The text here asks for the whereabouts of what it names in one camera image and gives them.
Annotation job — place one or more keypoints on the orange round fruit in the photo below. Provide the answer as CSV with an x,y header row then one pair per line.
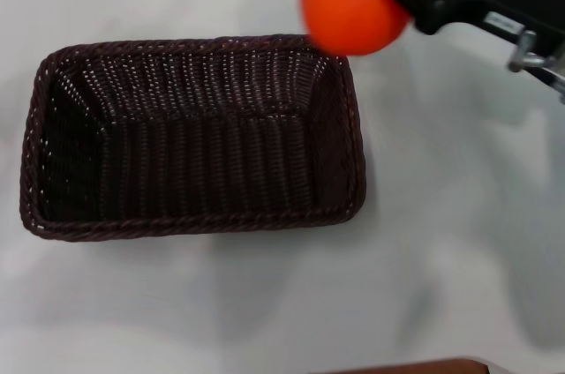
x,y
348,8

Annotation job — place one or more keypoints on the dark brown woven basket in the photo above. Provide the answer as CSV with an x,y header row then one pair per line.
x,y
212,158

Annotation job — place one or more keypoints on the white wrinkled tablecloth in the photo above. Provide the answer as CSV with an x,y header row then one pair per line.
x,y
282,294

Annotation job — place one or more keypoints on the brown wooden edge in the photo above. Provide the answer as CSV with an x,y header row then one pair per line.
x,y
410,367

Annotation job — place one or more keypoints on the silver metal clamp bracket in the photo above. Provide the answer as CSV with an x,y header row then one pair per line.
x,y
527,54

